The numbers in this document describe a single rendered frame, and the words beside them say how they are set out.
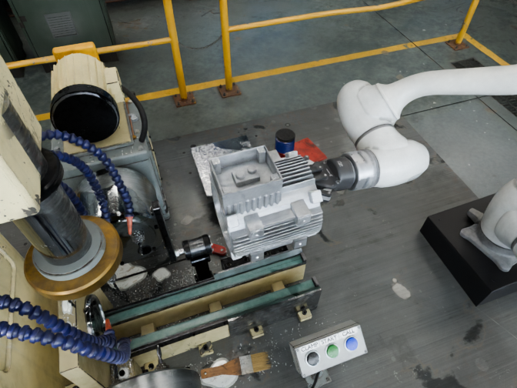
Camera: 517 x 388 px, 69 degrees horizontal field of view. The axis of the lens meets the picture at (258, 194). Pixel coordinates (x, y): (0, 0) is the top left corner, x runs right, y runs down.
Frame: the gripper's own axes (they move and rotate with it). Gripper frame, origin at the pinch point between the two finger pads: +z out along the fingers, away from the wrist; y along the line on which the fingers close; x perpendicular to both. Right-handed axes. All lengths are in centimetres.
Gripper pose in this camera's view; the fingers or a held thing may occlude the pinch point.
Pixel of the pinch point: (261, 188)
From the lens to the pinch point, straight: 79.8
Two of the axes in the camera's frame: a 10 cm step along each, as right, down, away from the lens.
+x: -1.1, 6.7, 7.4
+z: -9.4, 1.8, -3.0
